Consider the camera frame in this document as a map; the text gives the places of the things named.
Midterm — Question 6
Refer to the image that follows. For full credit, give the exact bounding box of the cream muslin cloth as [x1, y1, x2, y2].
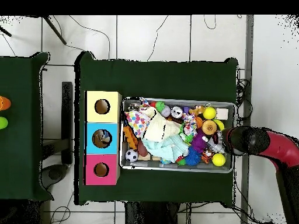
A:
[141, 107, 182, 143]

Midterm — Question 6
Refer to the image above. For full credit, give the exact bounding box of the black panel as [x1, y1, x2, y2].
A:
[61, 81, 74, 165]

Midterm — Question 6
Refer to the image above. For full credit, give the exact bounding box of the small soccer ball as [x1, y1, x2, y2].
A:
[125, 149, 139, 163]

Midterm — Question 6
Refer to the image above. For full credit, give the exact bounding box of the orange plastic object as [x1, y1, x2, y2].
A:
[0, 95, 12, 111]

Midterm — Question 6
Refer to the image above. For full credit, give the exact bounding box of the blue spiky ball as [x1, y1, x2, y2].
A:
[185, 146, 201, 167]

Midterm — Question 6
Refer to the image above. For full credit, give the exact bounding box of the silver mesh bin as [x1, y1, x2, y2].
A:
[119, 96, 237, 174]

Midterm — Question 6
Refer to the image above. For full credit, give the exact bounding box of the brown monkey plush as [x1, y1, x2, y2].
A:
[188, 104, 206, 116]

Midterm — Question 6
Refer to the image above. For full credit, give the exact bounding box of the grey round base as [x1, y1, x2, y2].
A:
[40, 163, 69, 190]

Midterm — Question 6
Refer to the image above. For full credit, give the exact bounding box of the thin black floor cable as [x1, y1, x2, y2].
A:
[147, 15, 169, 62]
[68, 15, 111, 59]

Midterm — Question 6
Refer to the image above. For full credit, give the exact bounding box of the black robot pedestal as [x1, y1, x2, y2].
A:
[124, 201, 180, 224]

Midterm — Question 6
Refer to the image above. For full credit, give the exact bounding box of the purple spiky ball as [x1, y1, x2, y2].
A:
[191, 130, 207, 153]

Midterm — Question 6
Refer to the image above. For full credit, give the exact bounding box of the yellow ball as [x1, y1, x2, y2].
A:
[202, 106, 217, 120]
[211, 153, 227, 167]

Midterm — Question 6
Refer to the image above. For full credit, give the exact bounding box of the dark green table cloth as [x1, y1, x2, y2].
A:
[74, 51, 239, 208]
[0, 51, 55, 202]

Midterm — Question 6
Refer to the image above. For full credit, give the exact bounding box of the wooden box with three holes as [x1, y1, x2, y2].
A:
[83, 90, 123, 186]

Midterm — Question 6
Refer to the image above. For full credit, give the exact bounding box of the light blue muslin cloth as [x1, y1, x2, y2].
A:
[142, 134, 190, 164]

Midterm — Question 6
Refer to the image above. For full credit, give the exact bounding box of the polka dot paper napkin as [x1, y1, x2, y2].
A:
[124, 110, 151, 138]

